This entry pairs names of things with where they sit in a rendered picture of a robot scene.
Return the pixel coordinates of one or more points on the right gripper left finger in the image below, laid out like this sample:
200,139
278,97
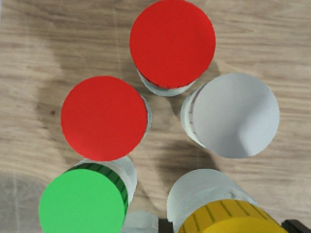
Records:
165,226

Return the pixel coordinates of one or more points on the red bottle cap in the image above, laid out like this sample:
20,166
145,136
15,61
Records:
172,43
104,118

